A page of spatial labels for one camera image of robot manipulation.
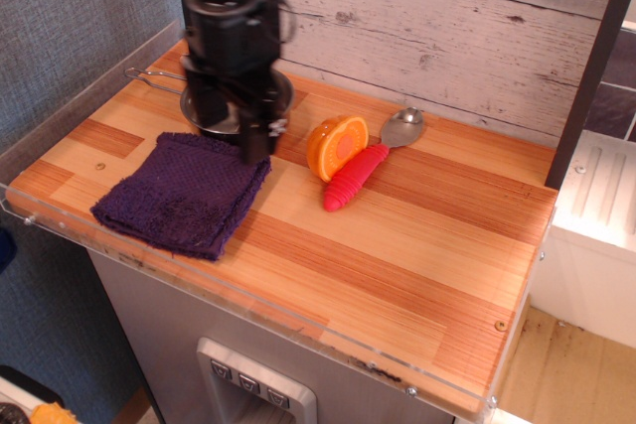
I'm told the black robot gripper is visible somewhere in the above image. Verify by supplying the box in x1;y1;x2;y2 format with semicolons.
183;0;288;165

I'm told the orange toy half slice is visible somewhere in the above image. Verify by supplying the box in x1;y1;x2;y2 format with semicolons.
306;115;369;183

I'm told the purple folded rag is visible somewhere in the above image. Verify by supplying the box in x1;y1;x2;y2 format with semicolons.
91;132;271;261

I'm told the small steel saucepan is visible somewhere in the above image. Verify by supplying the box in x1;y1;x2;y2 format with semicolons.
124;68;294;140

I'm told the clear acrylic edge guard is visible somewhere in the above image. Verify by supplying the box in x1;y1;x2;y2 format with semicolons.
7;176;557;421

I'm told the silver dispenser panel with buttons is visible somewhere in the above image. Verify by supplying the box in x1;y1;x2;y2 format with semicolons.
197;337;318;423

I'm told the orange object bottom left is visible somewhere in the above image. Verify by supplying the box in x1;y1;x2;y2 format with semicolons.
30;403;79;424

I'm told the white toy sink drainboard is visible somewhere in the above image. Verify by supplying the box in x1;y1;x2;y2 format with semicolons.
554;131;635;252

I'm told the red handled metal spoon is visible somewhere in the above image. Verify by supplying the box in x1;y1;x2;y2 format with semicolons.
323;107;424;212

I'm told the dark right wooden post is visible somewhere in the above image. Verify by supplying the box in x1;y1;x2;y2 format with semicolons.
545;0;631;190

